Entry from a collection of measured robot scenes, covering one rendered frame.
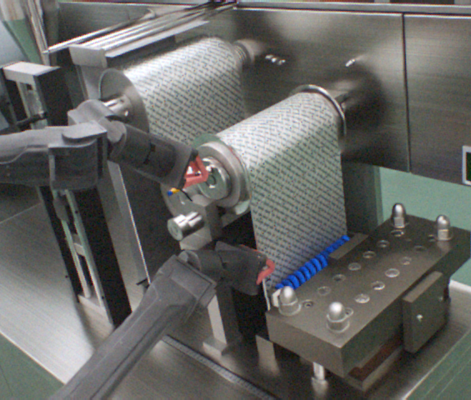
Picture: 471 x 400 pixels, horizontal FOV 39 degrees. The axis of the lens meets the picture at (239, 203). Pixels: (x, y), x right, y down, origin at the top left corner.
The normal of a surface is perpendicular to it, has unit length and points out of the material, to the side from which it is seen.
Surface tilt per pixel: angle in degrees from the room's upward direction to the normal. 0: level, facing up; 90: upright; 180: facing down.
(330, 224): 91
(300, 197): 91
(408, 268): 0
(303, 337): 90
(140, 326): 36
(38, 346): 0
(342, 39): 90
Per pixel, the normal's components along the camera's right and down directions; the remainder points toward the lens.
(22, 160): 0.24, 0.56
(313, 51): -0.70, 0.43
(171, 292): 0.45, -0.76
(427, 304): 0.70, 0.22
